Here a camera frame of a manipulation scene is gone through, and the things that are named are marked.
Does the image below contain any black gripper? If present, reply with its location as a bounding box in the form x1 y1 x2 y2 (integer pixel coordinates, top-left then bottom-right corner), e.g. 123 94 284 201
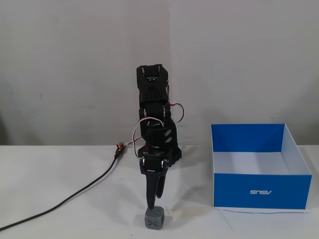
139 146 172 209

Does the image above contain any gray cube block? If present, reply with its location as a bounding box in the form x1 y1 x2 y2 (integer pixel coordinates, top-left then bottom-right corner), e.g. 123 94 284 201
144 206 165 230

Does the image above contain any blue and white cardboard box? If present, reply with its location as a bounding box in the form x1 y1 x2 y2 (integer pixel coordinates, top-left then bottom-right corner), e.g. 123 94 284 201
210 123 313 210

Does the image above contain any white servo wire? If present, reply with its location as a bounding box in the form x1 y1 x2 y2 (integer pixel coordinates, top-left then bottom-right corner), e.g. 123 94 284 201
126 118 163 156

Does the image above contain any black power cable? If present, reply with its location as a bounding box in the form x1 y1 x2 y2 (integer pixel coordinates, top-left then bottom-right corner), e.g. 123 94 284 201
0 151 121 231

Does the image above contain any red servo wire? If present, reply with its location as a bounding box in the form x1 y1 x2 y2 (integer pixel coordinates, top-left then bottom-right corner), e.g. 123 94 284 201
166 102 185 123

